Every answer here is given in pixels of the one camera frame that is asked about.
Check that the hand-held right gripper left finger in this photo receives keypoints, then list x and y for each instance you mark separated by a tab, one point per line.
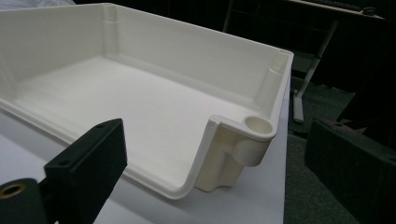
90	165

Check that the cream plastic storage tray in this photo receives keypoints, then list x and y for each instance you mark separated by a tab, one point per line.
149	102

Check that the dark desk with light edge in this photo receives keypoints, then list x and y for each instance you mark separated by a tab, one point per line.
327	9

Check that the clear plastic bag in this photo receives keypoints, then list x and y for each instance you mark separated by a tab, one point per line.
34	3

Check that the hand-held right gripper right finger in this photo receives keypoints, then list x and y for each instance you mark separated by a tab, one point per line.
348	168

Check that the grey metal desk leg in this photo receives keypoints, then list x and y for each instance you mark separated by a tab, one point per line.
306	74

